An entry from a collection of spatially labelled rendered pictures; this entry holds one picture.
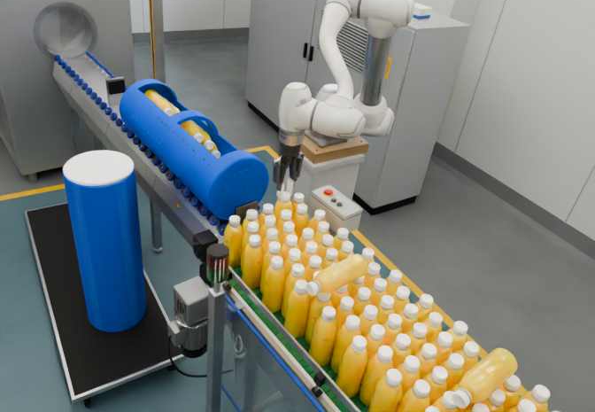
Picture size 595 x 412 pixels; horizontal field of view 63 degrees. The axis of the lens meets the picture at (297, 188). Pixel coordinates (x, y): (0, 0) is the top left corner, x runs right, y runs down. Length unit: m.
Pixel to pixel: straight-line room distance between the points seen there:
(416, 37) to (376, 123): 1.06
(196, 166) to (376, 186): 1.97
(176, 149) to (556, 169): 3.02
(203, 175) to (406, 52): 1.79
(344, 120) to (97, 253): 1.28
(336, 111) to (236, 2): 5.94
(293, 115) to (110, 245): 1.07
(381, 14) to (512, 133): 2.61
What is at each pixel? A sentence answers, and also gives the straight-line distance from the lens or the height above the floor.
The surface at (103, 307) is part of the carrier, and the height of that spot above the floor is 0.33.
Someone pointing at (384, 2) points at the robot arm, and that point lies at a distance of 1.92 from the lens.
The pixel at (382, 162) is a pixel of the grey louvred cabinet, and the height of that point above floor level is 0.49.
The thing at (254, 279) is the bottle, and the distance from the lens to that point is 1.74.
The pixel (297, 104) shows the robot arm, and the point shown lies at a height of 1.53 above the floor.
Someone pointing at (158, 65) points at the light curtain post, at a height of 1.08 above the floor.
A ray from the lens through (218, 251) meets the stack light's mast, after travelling 1.38.
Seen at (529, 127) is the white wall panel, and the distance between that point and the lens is 4.26.
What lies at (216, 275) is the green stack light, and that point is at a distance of 1.40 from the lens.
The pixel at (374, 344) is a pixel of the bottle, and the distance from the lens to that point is 1.46.
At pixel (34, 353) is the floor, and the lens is 2.89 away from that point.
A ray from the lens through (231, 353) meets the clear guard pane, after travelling 1.83.
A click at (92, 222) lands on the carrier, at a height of 0.84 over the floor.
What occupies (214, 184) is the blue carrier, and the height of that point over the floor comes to 1.15.
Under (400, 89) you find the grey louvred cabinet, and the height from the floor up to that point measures 1.05.
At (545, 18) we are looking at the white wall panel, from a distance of 4.16.
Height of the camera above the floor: 2.16
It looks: 33 degrees down
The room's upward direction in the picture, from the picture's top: 8 degrees clockwise
